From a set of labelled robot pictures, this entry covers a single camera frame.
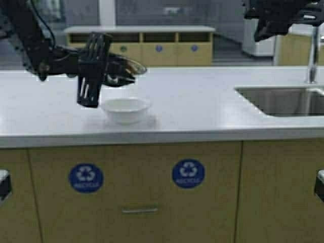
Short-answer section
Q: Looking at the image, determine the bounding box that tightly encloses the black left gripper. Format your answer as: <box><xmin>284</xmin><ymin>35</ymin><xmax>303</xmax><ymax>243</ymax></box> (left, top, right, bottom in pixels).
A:
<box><xmin>24</xmin><ymin>32</ymin><xmax>112</xmax><ymax>108</ymax></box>

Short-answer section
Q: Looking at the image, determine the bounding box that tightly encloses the black appliance at left edge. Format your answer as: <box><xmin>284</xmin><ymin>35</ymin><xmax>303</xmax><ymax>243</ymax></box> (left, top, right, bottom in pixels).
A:
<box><xmin>1</xmin><ymin>170</ymin><xmax>12</xmax><ymax>203</ymax></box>

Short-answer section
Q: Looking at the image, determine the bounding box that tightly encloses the steel sink faucet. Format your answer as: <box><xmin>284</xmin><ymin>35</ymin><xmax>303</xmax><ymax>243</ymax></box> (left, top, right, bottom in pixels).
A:
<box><xmin>306</xmin><ymin>26</ymin><xmax>321</xmax><ymax>84</ymax></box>

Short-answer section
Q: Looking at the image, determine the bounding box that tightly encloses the white ceramic serving bowl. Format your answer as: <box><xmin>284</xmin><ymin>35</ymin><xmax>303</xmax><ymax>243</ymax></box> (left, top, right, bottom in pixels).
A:
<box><xmin>100</xmin><ymin>97</ymin><xmax>151</xmax><ymax>125</ymax></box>

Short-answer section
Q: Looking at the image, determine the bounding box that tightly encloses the right blue recycle sticker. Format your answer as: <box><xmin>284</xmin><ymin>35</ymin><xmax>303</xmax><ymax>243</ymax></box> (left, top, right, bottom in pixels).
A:
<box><xmin>171</xmin><ymin>158</ymin><xmax>206</xmax><ymax>189</ymax></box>

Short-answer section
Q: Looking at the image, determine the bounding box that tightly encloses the background wooden recycling cabinet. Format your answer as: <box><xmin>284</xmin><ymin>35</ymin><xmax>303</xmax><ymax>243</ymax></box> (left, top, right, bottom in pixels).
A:
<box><xmin>64</xmin><ymin>25</ymin><xmax>215</xmax><ymax>67</ymax></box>

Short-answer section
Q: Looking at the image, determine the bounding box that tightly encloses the blue recycle sticker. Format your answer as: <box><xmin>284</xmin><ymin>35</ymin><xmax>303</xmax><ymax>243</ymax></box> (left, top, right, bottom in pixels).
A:
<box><xmin>68</xmin><ymin>163</ymin><xmax>104</xmax><ymax>194</ymax></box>
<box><xmin>171</xmin><ymin>158</ymin><xmax>206</xmax><ymax>189</ymax></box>

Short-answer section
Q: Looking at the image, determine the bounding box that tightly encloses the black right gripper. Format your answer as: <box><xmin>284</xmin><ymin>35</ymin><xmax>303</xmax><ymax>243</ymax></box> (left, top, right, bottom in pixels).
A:
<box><xmin>241</xmin><ymin>1</ymin><xmax>323</xmax><ymax>42</ymax></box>

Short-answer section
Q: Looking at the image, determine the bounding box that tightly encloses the stainless steel sink basin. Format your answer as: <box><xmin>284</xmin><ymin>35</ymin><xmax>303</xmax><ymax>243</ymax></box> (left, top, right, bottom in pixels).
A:
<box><xmin>235</xmin><ymin>86</ymin><xmax>323</xmax><ymax>117</ymax></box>

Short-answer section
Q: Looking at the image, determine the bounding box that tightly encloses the left blue recycle sticker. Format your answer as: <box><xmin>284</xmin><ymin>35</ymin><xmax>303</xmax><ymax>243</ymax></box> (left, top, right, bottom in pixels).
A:
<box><xmin>68</xmin><ymin>163</ymin><xmax>104</xmax><ymax>194</ymax></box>

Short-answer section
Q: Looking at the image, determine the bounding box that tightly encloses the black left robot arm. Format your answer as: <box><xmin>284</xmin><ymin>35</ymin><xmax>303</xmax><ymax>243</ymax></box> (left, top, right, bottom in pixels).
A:
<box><xmin>1</xmin><ymin>1</ymin><xmax>112</xmax><ymax>108</ymax></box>

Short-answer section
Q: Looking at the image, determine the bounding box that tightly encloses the black frying pan steel rim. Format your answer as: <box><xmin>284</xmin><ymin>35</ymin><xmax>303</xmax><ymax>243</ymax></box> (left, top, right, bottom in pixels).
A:
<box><xmin>103</xmin><ymin>53</ymin><xmax>147</xmax><ymax>88</ymax></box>

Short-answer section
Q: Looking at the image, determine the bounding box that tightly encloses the black appliance at edge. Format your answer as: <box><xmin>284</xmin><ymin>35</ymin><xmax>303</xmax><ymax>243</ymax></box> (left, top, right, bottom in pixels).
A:
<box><xmin>314</xmin><ymin>170</ymin><xmax>324</xmax><ymax>201</ymax></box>
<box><xmin>1</xmin><ymin>170</ymin><xmax>12</xmax><ymax>203</ymax></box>

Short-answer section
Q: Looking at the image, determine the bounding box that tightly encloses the steel island drawer handle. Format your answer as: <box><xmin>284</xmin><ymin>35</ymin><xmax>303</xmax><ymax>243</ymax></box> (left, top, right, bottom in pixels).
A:
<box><xmin>121</xmin><ymin>207</ymin><xmax>158</xmax><ymax>214</ymax></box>

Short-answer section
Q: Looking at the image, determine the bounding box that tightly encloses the black appliance at right edge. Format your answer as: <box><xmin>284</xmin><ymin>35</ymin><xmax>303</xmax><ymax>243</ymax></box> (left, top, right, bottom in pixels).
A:
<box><xmin>314</xmin><ymin>170</ymin><xmax>324</xmax><ymax>201</ymax></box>

